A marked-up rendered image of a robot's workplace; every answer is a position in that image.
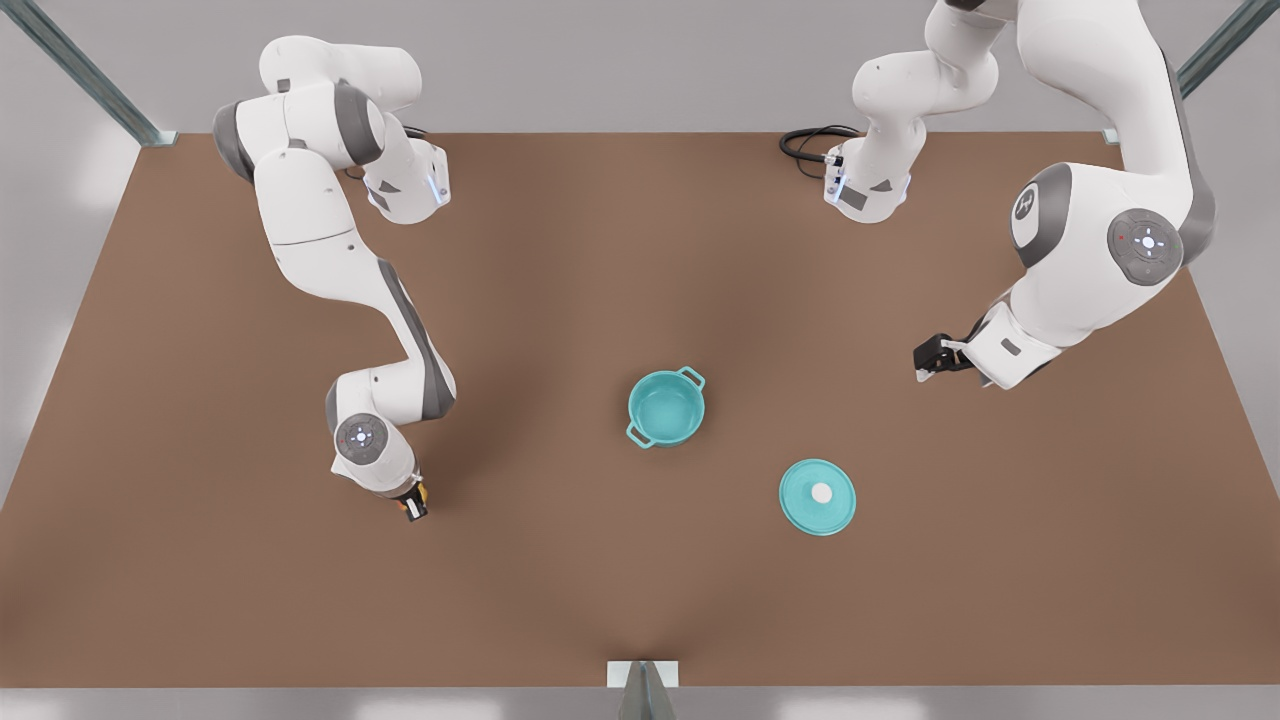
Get teal pot lid, white knob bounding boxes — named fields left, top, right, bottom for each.
left=779, top=458, right=858, bottom=537

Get teal pot with handles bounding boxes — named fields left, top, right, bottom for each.
left=626, top=366, right=707, bottom=449

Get silver frame post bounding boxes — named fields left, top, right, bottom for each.
left=1101, top=0, right=1280, bottom=147
left=0, top=0, right=179, bottom=148
left=607, top=660, right=680, bottom=720

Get black cable loop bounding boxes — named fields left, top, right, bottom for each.
left=779, top=125, right=863, bottom=182

